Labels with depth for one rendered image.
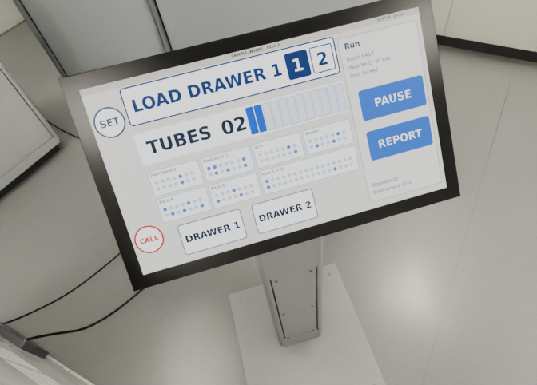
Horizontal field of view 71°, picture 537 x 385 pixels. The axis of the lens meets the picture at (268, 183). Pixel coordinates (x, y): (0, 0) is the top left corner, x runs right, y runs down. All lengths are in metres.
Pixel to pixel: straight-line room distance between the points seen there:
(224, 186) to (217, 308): 1.10
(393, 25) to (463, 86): 1.91
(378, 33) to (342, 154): 0.18
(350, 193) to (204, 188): 0.22
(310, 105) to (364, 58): 0.10
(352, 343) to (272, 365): 0.29
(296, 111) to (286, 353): 1.07
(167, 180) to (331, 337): 1.07
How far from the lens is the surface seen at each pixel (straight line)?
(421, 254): 1.71
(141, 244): 0.57
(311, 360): 1.46
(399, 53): 0.60
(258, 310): 1.53
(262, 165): 0.54
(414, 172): 0.61
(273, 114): 0.54
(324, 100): 0.55
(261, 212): 0.55
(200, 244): 0.56
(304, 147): 0.55
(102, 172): 0.56
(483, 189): 1.98
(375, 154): 0.58
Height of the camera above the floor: 1.47
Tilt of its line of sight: 52 degrees down
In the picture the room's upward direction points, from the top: 10 degrees counter-clockwise
